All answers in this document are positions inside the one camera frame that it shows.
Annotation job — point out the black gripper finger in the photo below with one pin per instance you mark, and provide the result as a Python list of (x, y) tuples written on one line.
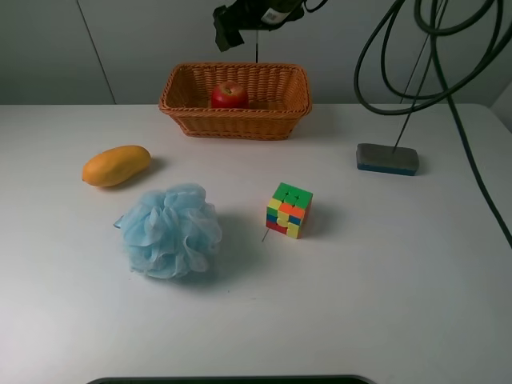
[(227, 28)]

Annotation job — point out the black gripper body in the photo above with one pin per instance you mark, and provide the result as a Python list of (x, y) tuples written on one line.
[(266, 14)]

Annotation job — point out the red apple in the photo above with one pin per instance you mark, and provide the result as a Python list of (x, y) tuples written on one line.
[(229, 95)]

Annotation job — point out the orange wicker basket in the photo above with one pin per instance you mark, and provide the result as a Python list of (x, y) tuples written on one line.
[(279, 96)]

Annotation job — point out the multicoloured puzzle cube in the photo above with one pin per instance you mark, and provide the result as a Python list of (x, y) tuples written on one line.
[(288, 210)]

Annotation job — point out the yellow mango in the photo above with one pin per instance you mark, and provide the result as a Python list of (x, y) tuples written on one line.
[(115, 166)]

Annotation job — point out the grey and blue eraser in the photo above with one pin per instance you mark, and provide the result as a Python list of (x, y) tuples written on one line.
[(387, 159)]

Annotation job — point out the blue mesh bath loofah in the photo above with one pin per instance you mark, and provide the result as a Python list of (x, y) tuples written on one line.
[(170, 234)]

